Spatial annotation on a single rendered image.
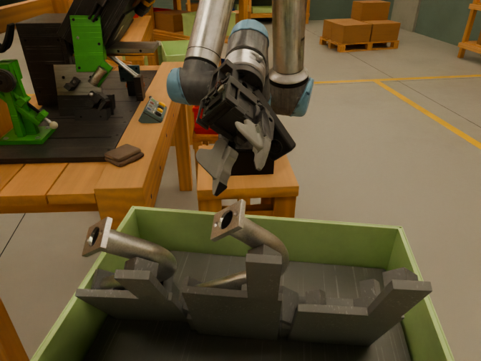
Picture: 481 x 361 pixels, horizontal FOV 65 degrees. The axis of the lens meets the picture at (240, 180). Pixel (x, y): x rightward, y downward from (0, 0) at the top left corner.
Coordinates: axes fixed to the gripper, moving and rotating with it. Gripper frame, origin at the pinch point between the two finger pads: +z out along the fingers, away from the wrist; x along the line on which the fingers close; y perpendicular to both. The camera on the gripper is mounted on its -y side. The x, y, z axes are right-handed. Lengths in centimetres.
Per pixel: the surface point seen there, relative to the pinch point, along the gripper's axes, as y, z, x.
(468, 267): -189, -70, -29
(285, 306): -22.3, 8.4, -11.2
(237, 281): -11.4, 7.7, -12.0
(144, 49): 3, -106, -71
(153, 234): -9.8, -11.7, -43.3
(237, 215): 1.4, 7.3, 1.9
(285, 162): -47, -55, -35
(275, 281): -8.3, 11.7, -0.4
